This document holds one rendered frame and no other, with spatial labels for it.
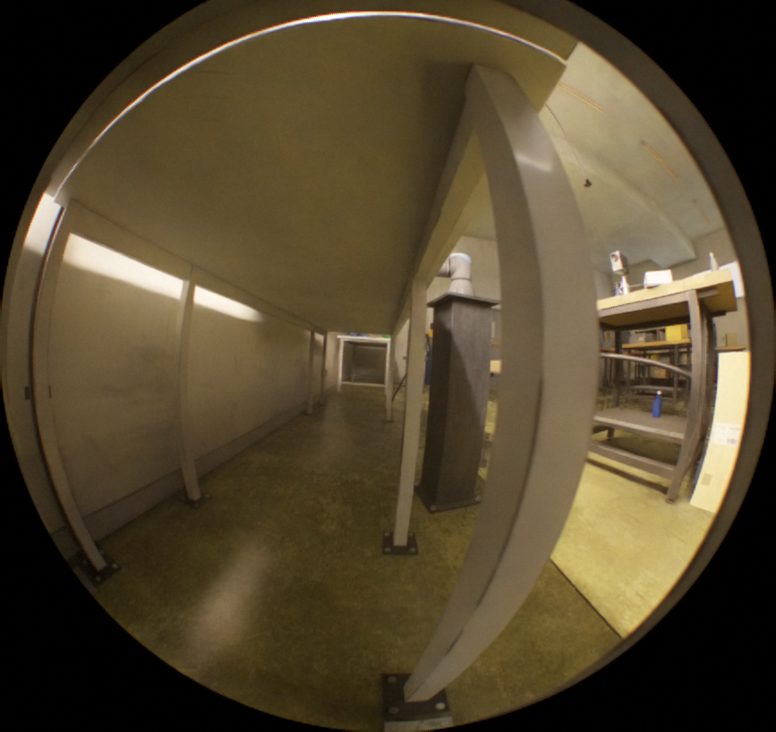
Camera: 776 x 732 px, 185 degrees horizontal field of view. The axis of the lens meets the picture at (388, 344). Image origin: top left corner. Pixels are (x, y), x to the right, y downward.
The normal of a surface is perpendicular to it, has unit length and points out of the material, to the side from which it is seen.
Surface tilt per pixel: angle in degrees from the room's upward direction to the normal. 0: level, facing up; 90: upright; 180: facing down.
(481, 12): 180
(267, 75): 180
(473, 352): 90
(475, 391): 90
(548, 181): 90
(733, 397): 90
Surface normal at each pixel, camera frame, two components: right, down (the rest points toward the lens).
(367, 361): 0.02, -0.06
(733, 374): -0.99, -0.07
